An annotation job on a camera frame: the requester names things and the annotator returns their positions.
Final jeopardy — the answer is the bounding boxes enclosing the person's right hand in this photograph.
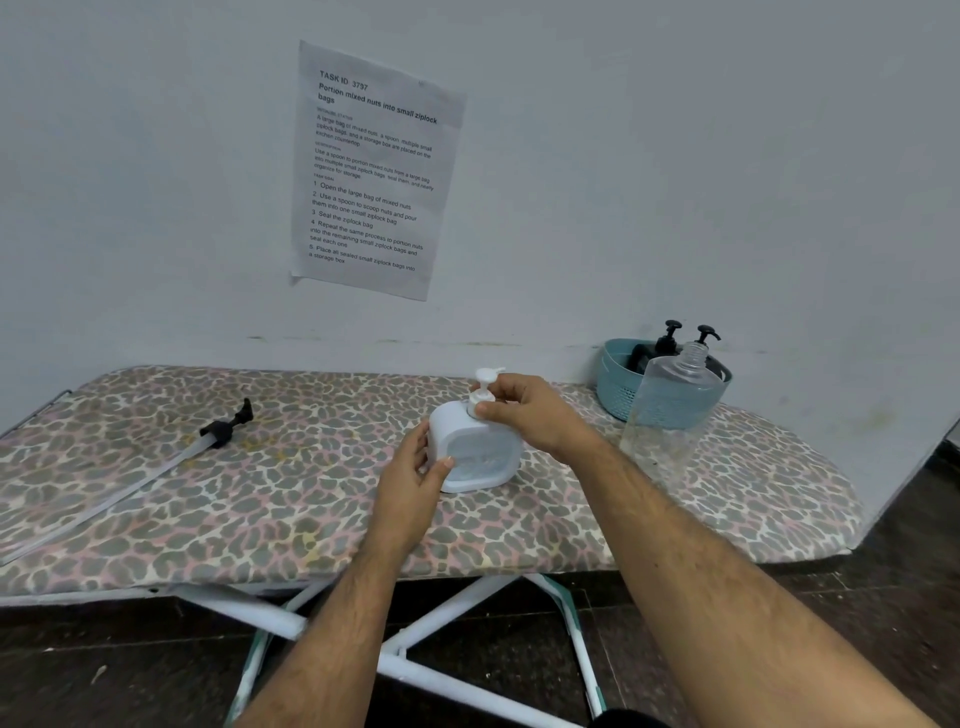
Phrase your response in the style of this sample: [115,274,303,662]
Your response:
[473,373,610,472]

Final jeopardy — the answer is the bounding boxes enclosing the person's left hand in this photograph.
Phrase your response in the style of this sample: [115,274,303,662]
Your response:
[365,427,457,564]

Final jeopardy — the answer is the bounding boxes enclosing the white square soap dispenser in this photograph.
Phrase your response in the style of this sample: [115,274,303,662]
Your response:
[427,397,525,495]

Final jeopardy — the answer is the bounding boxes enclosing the small white pump head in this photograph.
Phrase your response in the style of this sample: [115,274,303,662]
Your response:
[468,366,507,421]

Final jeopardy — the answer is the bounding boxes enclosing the transparent bottle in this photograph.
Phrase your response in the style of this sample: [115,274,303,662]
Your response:
[618,341,723,490]

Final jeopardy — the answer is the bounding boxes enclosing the black pump with long tube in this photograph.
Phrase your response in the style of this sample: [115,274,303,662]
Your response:
[0,397,255,568]

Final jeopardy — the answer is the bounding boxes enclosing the person's left forearm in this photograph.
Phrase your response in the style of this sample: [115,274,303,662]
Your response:
[232,543,414,728]

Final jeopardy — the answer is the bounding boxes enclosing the person's right forearm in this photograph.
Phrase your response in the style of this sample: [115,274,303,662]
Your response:
[569,442,939,728]

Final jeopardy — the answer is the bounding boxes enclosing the person's right leg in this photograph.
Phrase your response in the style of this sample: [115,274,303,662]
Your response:
[598,707,670,728]

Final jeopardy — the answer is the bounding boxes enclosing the teal plastic basket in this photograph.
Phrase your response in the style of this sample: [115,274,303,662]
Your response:
[596,337,735,431]

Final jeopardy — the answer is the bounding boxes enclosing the white ironing board legs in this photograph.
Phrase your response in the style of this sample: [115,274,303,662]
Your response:
[146,573,609,728]

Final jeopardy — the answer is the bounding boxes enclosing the leopard print ironing board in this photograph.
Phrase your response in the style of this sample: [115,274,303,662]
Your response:
[0,365,865,598]

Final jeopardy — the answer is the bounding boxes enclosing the printed paper sheet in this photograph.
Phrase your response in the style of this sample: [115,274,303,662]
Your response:
[290,39,468,303]

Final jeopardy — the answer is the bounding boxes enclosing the metal wire iron rest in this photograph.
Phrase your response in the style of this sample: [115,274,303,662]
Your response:
[0,388,74,440]

